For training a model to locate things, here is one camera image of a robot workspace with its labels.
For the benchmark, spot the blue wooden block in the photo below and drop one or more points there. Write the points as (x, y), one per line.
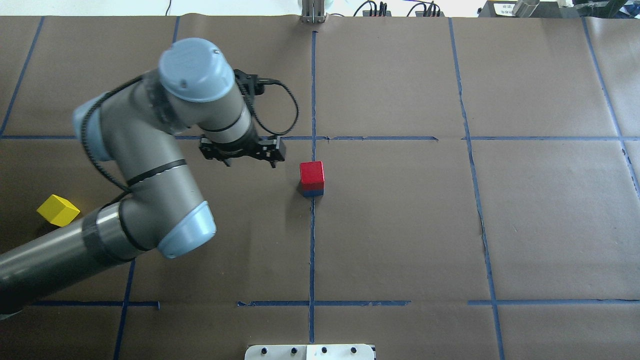
(312, 193)

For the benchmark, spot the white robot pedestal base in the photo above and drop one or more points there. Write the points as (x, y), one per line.
(349, 351)

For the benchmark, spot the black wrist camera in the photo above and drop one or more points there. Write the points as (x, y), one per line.
(250, 85)

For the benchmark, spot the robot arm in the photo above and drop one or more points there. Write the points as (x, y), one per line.
(129, 136)

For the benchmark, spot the yellow wooden block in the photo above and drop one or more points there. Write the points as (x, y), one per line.
(58, 211)

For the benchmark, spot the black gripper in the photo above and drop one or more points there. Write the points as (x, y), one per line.
(239, 148)

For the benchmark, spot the red wooden block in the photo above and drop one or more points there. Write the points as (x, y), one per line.
(312, 176)

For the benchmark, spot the aluminium frame post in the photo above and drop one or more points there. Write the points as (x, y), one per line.
(313, 11)

